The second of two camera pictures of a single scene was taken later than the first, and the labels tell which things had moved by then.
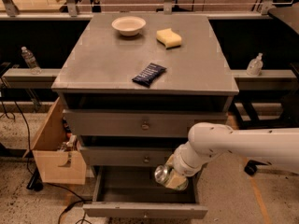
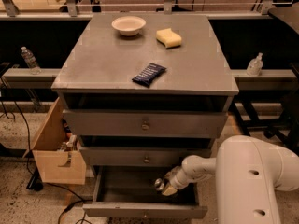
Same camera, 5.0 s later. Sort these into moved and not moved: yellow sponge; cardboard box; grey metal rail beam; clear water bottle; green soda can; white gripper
Moved: green soda can; white gripper
Not moved: yellow sponge; grey metal rail beam; clear water bottle; cardboard box
